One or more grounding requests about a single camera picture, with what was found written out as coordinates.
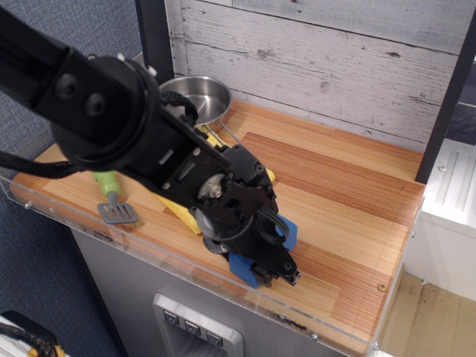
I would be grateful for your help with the black vertical post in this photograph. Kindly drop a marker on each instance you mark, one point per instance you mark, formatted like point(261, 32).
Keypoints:
point(155, 39)
point(453, 92)

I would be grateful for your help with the black left vertical post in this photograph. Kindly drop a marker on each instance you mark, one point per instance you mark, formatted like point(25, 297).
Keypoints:
point(155, 39)

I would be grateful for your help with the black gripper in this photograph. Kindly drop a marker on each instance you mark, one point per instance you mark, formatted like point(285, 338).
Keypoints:
point(245, 240)

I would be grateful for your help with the folded yellow cloth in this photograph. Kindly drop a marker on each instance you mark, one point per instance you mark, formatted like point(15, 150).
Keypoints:
point(180, 211)

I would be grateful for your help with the yellow object at corner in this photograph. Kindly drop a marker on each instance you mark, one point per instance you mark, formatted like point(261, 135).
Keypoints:
point(48, 351)

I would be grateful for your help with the grey cabinet with button panel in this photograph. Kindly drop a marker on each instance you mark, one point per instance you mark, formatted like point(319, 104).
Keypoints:
point(159, 314)

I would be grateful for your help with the clear acrylic table guard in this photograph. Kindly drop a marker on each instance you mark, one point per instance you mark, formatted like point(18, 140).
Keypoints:
point(353, 199)

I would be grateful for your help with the black right vertical post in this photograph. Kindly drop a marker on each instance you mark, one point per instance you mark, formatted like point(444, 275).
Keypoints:
point(453, 92)

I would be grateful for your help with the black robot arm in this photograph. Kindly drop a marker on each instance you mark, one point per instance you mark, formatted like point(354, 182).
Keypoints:
point(108, 113)

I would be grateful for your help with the green-handled grey toy spatula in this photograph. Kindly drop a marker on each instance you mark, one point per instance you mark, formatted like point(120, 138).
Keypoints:
point(113, 212)

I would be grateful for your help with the stainless steel pot with handle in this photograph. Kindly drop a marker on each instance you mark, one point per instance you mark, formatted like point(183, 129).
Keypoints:
point(212, 99)

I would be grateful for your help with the white ribbed appliance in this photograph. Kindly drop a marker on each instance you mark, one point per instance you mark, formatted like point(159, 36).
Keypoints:
point(441, 250)

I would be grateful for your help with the blue arch-shaped wooden block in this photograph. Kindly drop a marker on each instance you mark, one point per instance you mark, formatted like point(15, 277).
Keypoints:
point(241, 269)

